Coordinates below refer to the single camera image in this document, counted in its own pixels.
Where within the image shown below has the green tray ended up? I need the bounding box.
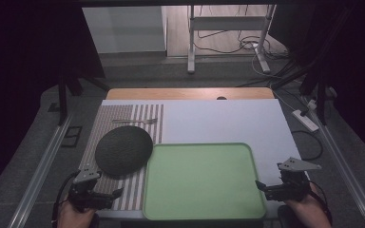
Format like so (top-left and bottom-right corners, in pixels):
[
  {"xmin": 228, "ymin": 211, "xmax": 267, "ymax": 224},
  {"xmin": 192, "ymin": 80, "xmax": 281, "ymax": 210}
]
[{"xmin": 142, "ymin": 142, "xmax": 267, "ymax": 221}]

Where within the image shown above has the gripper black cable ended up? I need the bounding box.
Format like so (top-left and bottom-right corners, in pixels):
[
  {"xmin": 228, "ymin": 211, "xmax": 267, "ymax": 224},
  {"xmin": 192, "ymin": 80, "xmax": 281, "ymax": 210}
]
[
  {"xmin": 309, "ymin": 180, "xmax": 333, "ymax": 222},
  {"xmin": 52, "ymin": 170, "xmax": 81, "ymax": 226}
]

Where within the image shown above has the dark curtain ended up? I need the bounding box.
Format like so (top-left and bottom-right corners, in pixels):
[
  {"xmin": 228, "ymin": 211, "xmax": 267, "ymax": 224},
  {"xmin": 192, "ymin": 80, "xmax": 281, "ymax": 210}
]
[
  {"xmin": 267, "ymin": 0, "xmax": 365, "ymax": 165},
  {"xmin": 0, "ymin": 0, "xmax": 106, "ymax": 203}
]

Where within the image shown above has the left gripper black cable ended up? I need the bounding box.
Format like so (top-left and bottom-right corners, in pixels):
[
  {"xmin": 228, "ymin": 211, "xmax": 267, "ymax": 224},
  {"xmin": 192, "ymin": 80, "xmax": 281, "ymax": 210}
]
[{"xmin": 52, "ymin": 170, "xmax": 81, "ymax": 226}]

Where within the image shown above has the white cabinet panel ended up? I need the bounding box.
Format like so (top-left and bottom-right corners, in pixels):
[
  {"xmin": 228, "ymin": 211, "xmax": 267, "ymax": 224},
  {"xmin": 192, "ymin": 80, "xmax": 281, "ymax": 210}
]
[{"xmin": 82, "ymin": 6, "xmax": 168, "ymax": 54}]

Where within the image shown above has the wooden table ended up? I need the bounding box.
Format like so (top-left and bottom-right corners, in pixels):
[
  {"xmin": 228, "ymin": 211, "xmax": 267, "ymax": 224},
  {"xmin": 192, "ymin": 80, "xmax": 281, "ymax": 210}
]
[{"xmin": 106, "ymin": 87, "xmax": 276, "ymax": 102}]

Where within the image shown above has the person's right hand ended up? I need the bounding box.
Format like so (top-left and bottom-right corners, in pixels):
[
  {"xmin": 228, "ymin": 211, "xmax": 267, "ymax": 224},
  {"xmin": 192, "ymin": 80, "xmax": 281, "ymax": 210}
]
[{"xmin": 284, "ymin": 182, "xmax": 333, "ymax": 228}]

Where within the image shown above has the silver fork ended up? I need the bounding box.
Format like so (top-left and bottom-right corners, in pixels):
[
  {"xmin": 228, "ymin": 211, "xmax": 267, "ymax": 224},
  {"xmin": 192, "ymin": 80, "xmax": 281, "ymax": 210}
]
[{"xmin": 111, "ymin": 118, "xmax": 159, "ymax": 125}]

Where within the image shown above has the black stand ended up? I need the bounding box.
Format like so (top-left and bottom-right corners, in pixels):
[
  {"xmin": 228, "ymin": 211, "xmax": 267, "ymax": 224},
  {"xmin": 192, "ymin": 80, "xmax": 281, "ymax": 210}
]
[
  {"xmin": 298, "ymin": 63, "xmax": 332, "ymax": 126},
  {"xmin": 57, "ymin": 61, "xmax": 111, "ymax": 126}
]

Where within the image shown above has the dark round plate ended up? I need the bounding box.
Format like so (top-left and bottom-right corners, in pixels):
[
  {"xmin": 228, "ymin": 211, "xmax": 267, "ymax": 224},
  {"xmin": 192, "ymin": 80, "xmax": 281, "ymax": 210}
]
[{"xmin": 94, "ymin": 125, "xmax": 155, "ymax": 177}]

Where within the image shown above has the tangle of floor cables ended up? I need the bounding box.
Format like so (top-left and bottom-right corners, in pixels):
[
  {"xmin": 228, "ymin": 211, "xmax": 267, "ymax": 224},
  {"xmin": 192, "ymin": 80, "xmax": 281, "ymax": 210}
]
[{"xmin": 192, "ymin": 28, "xmax": 291, "ymax": 79}]

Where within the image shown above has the white power strip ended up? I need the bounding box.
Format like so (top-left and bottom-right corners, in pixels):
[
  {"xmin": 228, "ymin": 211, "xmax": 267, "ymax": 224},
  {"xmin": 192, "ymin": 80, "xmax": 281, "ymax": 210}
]
[{"xmin": 291, "ymin": 109, "xmax": 320, "ymax": 133}]

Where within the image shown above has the black looped floor cable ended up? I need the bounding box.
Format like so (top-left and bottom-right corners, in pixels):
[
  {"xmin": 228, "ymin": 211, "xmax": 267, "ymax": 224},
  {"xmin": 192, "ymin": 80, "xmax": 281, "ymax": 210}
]
[{"xmin": 292, "ymin": 129, "xmax": 324, "ymax": 162}]

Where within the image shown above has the person's left hand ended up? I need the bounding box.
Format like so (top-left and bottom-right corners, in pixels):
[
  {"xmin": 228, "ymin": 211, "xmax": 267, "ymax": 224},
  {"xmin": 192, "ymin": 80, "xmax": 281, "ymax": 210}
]
[{"xmin": 56, "ymin": 199, "xmax": 98, "ymax": 228}]

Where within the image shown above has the aluminium rail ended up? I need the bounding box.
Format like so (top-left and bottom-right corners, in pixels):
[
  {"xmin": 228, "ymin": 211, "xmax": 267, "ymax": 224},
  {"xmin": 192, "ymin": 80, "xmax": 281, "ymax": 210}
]
[
  {"xmin": 309, "ymin": 108, "xmax": 365, "ymax": 228},
  {"xmin": 9, "ymin": 114, "xmax": 74, "ymax": 228}
]

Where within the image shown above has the white metal stand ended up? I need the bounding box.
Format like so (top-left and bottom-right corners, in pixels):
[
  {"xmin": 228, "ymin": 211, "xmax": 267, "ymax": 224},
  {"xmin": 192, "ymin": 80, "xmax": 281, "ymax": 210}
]
[{"xmin": 186, "ymin": 4, "xmax": 278, "ymax": 76}]

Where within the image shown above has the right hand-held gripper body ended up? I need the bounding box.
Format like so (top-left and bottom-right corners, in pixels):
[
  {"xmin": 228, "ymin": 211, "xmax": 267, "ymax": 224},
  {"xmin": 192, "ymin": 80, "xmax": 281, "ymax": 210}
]
[{"xmin": 277, "ymin": 157, "xmax": 323, "ymax": 202}]

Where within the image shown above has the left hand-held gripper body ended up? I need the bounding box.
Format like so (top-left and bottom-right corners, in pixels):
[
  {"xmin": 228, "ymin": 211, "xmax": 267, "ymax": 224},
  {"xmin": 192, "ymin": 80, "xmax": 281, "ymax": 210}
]
[{"xmin": 67, "ymin": 168, "xmax": 106, "ymax": 213}]

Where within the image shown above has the striped placemat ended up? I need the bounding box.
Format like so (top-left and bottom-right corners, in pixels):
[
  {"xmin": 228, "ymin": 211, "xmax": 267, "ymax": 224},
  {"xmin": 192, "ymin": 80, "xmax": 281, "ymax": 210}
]
[{"xmin": 78, "ymin": 104, "xmax": 165, "ymax": 212}]

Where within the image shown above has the white table cover board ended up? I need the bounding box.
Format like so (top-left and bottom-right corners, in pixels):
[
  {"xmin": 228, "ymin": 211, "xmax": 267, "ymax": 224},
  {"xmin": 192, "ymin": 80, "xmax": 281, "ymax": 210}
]
[{"xmin": 95, "ymin": 98, "xmax": 302, "ymax": 220}]

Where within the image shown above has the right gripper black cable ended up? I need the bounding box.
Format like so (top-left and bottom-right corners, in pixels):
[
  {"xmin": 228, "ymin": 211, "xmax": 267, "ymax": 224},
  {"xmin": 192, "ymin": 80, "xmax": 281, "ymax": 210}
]
[{"xmin": 309, "ymin": 180, "xmax": 333, "ymax": 222}]

